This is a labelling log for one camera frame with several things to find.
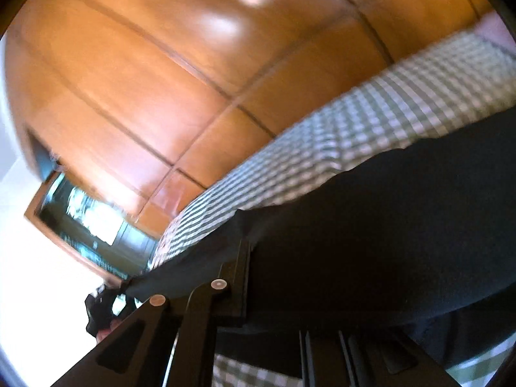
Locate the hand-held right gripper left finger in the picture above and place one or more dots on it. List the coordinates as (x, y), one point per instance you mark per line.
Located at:
(236, 290)

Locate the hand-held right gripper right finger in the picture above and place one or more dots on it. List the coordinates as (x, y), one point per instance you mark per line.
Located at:
(322, 365)

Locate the black pants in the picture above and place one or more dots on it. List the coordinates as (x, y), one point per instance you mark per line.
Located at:
(363, 229)

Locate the wooden framed window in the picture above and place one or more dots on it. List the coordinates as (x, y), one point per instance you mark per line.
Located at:
(88, 217)

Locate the green checkered bed sheet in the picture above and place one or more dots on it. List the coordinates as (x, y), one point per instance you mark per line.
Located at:
(342, 129)

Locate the wooden wardrobe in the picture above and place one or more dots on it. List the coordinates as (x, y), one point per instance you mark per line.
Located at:
(161, 68)

